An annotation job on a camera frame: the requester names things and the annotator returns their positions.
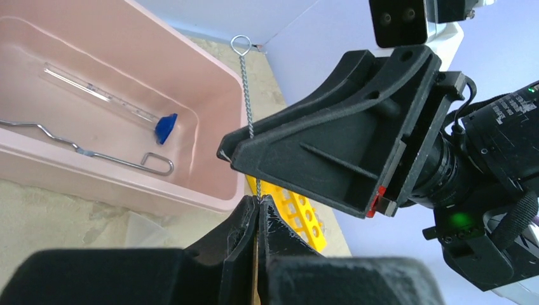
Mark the pink plastic bin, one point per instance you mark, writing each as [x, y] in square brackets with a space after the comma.
[124, 49]

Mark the yellow test tube rack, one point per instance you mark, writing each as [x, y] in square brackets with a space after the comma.
[296, 210]

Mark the clear plastic funnel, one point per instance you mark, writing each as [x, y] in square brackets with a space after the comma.
[142, 232]

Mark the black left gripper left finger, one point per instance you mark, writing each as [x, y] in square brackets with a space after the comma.
[216, 269]

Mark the metal crucible tongs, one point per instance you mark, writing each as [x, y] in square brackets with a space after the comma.
[78, 149]

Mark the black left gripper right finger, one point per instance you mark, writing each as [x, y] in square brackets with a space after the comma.
[292, 272]

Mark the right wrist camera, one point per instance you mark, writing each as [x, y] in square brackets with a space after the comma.
[408, 26]

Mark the wire test tube brush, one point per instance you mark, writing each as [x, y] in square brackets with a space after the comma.
[245, 82]

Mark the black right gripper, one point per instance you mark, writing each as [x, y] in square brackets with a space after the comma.
[370, 139]

